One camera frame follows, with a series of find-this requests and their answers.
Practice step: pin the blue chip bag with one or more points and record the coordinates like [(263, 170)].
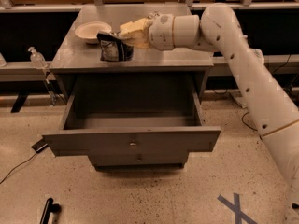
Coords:
[(113, 49)]

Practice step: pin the left sanitizer pump bottle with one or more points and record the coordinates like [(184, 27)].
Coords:
[(37, 59)]

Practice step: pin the lower grey drawer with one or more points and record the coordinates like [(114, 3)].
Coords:
[(136, 159)]

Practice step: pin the black box on floor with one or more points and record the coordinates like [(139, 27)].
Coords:
[(39, 146)]

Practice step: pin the white bowl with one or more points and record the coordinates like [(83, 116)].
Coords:
[(88, 31)]

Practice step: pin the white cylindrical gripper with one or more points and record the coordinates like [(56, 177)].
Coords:
[(161, 32)]

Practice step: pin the open grey top drawer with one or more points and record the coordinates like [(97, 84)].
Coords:
[(101, 123)]

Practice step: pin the grey cabinet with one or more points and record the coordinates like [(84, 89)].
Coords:
[(78, 67)]

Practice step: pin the crumpled paper packet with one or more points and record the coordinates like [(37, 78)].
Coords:
[(259, 55)]

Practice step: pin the black handle object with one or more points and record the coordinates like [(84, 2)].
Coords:
[(50, 208)]

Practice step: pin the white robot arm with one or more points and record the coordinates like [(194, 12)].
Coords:
[(275, 115)]

